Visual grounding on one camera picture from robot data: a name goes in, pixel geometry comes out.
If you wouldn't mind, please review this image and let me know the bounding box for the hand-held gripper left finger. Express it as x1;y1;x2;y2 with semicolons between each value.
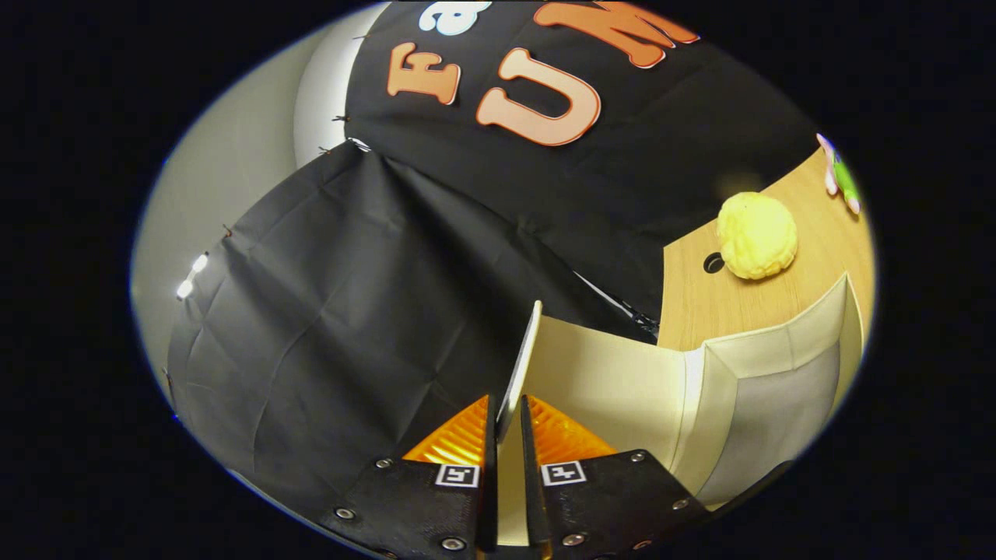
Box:
317;394;500;560

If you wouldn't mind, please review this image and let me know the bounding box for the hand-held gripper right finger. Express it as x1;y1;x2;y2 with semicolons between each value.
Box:
518;394;711;560

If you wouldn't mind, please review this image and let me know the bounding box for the beige fabric storage box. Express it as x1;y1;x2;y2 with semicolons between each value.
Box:
496;272;866;547

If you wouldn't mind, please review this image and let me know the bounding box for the yellow round plush toy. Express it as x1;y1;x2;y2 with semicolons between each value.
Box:
716;191;799;281

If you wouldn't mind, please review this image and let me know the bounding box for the long ceiling light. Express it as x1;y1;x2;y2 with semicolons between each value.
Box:
176;253;211;301

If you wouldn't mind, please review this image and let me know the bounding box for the row of black cloth clips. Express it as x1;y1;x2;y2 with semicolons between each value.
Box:
222;113;351;236

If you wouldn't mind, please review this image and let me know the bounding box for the green and pink plush toy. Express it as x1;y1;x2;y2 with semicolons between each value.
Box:
815;132;862;215

